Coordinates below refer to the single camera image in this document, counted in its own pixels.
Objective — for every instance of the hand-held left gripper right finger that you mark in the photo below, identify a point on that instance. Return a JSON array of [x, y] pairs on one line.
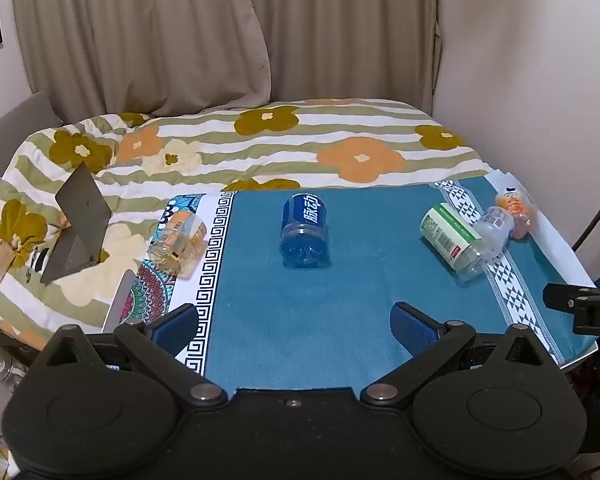
[[413, 331]]

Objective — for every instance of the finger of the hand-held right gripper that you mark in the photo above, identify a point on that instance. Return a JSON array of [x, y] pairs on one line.
[[559, 297]]

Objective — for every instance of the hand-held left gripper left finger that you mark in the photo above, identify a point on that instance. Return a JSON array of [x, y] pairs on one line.
[[174, 329]]

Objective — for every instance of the blue plastic bottle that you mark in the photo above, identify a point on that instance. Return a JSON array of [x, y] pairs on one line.
[[304, 230]]

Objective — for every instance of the orange label clear cup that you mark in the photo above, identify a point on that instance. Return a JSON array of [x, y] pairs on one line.
[[177, 245]]

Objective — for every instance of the white label clear cup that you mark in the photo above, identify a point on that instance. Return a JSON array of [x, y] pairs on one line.
[[495, 227]]

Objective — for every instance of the green label clear cup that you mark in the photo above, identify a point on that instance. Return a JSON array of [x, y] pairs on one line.
[[447, 237]]

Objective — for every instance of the silver flat device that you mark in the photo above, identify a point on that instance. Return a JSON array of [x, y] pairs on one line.
[[119, 305]]

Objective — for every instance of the teal patterned tablecloth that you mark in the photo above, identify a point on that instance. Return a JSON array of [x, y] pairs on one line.
[[360, 300]]

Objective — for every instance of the small orange plastic bottle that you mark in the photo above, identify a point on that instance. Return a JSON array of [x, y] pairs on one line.
[[516, 209]]

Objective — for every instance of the grey open laptop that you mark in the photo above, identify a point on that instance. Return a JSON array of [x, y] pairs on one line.
[[77, 225]]

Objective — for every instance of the floral striped blanket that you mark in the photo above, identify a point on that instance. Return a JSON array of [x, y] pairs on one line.
[[290, 145]]

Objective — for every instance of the grey headboard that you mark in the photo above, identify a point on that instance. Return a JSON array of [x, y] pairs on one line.
[[15, 120]]

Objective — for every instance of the beige curtain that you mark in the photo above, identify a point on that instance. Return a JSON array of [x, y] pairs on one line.
[[220, 30]]

